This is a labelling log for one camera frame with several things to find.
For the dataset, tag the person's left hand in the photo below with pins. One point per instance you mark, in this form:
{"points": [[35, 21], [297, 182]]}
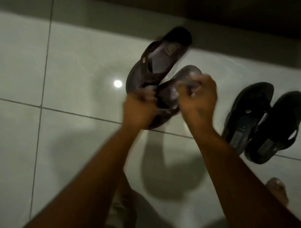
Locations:
{"points": [[138, 111]]}

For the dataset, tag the person's left fingers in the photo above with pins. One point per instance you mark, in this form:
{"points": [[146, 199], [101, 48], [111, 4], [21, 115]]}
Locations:
{"points": [[145, 94]]}

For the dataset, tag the brown leather sandal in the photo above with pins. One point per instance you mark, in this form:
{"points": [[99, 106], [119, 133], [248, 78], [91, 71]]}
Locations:
{"points": [[156, 62], [172, 91]]}

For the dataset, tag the person's right fingers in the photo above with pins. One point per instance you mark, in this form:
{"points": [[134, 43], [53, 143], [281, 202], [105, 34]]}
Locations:
{"points": [[190, 85]]}

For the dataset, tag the person's right forearm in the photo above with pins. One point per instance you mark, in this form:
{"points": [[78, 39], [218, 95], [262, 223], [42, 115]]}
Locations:
{"points": [[242, 185]]}

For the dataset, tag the person's right hand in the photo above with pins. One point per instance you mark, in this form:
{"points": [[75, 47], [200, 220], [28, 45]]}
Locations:
{"points": [[199, 103]]}

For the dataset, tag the black flip-flop sandal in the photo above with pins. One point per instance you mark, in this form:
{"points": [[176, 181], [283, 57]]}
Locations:
{"points": [[276, 131], [247, 117]]}

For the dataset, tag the person's left forearm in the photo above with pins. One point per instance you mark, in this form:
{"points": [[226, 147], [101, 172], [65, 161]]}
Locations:
{"points": [[87, 185]]}

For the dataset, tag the person's foot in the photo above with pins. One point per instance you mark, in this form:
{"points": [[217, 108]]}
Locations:
{"points": [[277, 190]]}

